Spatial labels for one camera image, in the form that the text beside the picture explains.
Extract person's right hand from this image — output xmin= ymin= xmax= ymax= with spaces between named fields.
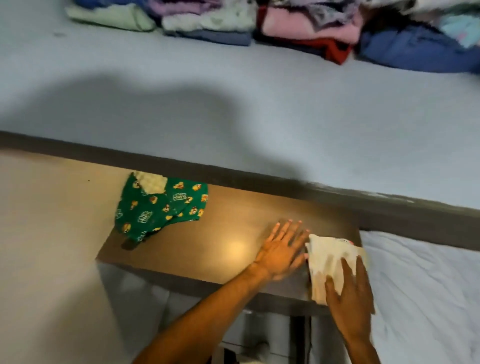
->
xmin=324 ymin=255 xmax=376 ymax=340

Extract person's left hand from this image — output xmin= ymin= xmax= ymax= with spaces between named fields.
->
xmin=253 ymin=219 xmax=311 ymax=282

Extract cream giraffe print shirt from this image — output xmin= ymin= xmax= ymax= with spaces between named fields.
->
xmin=304 ymin=234 xmax=370 ymax=305

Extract green chipmunk print shorts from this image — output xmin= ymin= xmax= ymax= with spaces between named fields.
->
xmin=114 ymin=172 xmax=209 ymax=244

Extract green checkered small shirt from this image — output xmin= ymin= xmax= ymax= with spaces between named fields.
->
xmin=133 ymin=171 xmax=169 ymax=195

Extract row of clothes stacks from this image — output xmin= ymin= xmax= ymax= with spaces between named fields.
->
xmin=64 ymin=0 xmax=480 ymax=74

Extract person's left forearm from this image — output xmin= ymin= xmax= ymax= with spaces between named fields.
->
xmin=133 ymin=262 xmax=271 ymax=364

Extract white bed sheet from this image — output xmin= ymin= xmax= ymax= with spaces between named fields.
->
xmin=311 ymin=230 xmax=480 ymax=364

